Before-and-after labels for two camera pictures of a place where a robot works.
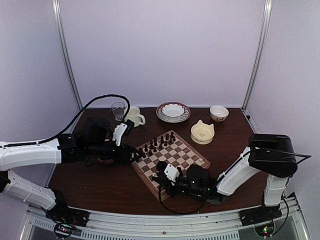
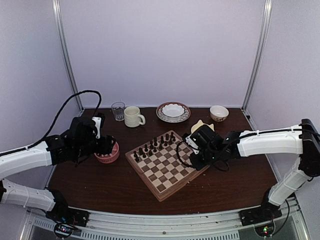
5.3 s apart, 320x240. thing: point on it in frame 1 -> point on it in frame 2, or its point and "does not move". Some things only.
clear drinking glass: (118, 108) does not move
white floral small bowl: (219, 113) does not move
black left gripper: (124, 156) -> (109, 146)
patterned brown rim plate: (173, 112) does not move
